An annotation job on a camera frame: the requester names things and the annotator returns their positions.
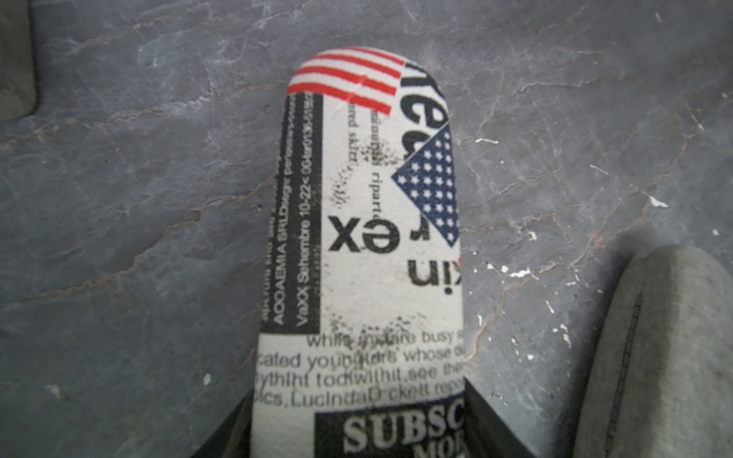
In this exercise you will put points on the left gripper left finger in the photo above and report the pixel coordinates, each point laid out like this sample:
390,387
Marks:
232,438

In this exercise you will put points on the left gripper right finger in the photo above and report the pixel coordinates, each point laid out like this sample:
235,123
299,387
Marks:
487,436

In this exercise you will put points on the grey oval eyeglass case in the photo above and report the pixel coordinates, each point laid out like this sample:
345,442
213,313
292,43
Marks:
661,380

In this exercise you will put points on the grey rectangular eyeglass case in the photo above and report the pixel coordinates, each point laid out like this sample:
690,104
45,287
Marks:
18,66

